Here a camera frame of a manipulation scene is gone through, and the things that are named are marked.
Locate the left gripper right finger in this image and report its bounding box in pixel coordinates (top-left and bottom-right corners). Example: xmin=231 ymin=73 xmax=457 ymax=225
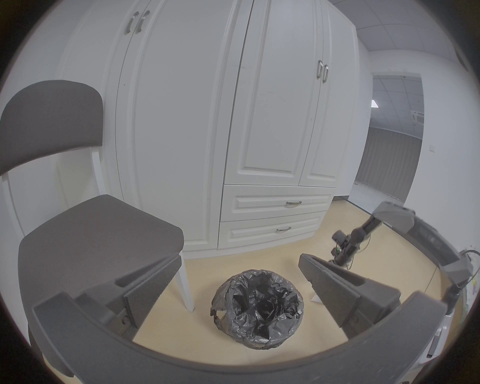
xmin=298 ymin=253 xmax=402 ymax=340

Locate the grey cushioned white chair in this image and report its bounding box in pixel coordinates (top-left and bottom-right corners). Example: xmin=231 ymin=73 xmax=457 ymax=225
xmin=0 ymin=80 xmax=196 ymax=327

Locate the black plastic bag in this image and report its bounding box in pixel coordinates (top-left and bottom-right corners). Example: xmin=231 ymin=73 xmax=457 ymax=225
xmin=210 ymin=269 xmax=305 ymax=350

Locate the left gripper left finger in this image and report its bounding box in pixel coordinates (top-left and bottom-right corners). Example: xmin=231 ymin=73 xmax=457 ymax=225
xmin=75 ymin=253 xmax=184 ymax=341

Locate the white wardrobe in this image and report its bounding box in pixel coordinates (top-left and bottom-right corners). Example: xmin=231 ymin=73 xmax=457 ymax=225
xmin=58 ymin=0 xmax=361 ymax=260

